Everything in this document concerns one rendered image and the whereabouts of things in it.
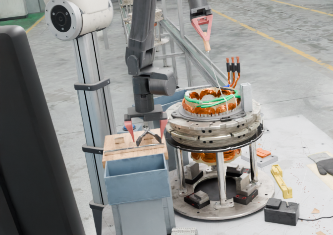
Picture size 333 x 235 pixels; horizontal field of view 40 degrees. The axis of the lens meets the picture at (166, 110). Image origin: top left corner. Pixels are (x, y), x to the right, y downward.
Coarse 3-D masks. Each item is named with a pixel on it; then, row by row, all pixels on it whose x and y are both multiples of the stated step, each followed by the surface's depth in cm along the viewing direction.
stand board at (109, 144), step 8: (112, 136) 149; (120, 136) 148; (128, 136) 147; (136, 136) 147; (160, 136) 144; (104, 144) 144; (112, 144) 143; (120, 144) 142; (128, 144) 141; (144, 144) 140; (128, 152) 135; (136, 152) 135; (144, 152) 134; (152, 152) 133; (160, 152) 133; (104, 160) 132; (104, 168) 132
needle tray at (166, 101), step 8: (160, 96) 185; (168, 96) 187; (176, 96) 189; (168, 104) 175; (168, 144) 181; (168, 152) 182; (184, 152) 186; (168, 160) 182; (184, 160) 187; (168, 168) 183
